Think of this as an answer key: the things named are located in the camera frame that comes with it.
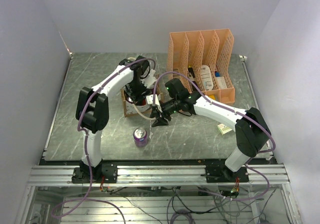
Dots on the yellow item in organizer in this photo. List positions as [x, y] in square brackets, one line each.
[212, 97]

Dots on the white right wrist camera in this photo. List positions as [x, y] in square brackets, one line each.
[154, 101]

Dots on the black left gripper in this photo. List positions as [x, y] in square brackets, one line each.
[137, 98]

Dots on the white labelled packet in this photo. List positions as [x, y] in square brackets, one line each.
[206, 78]

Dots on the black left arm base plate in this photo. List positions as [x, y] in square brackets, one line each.
[106, 173]

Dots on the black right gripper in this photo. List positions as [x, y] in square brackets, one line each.
[160, 121]

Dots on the purple soda can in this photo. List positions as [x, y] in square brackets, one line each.
[140, 137]

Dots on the small green white box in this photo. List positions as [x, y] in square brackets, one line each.
[224, 129]

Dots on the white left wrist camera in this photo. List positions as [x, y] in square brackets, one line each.
[150, 80]

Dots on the orange plastic file organizer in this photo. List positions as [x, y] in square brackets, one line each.
[204, 57]

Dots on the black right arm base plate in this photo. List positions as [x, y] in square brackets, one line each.
[220, 174]

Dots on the aluminium rail frame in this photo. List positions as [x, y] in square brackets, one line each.
[61, 176]

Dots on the canvas jute cat-print bag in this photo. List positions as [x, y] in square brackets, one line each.
[132, 108]

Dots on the white blue box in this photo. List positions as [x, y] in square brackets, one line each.
[220, 80]

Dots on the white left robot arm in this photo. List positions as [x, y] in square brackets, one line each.
[92, 112]

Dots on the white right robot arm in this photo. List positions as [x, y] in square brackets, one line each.
[250, 128]

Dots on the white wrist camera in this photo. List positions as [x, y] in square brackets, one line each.
[154, 101]
[150, 80]

